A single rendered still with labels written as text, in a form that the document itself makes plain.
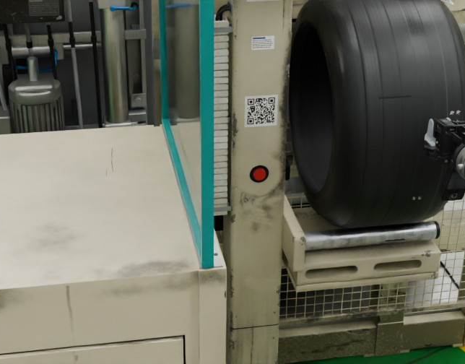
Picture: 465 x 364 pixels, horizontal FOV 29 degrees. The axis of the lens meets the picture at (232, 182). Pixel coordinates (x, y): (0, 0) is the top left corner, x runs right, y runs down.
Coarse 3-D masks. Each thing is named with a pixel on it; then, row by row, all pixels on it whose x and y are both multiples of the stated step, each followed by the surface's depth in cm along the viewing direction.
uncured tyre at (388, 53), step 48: (336, 0) 199; (384, 0) 197; (432, 0) 199; (336, 48) 193; (384, 48) 189; (432, 48) 191; (336, 96) 193; (384, 96) 188; (432, 96) 189; (336, 144) 195; (384, 144) 190; (336, 192) 200; (384, 192) 196; (432, 192) 199
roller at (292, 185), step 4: (288, 180) 238; (292, 180) 238; (296, 180) 238; (288, 184) 238; (292, 184) 238; (296, 184) 238; (300, 184) 238; (284, 188) 238; (288, 188) 238; (292, 188) 238; (296, 188) 238; (300, 188) 238; (284, 192) 238; (288, 192) 238; (292, 192) 239; (296, 192) 239; (300, 192) 239
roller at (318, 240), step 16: (400, 224) 218; (416, 224) 218; (432, 224) 219; (320, 240) 213; (336, 240) 214; (352, 240) 215; (368, 240) 216; (384, 240) 217; (400, 240) 218; (416, 240) 219
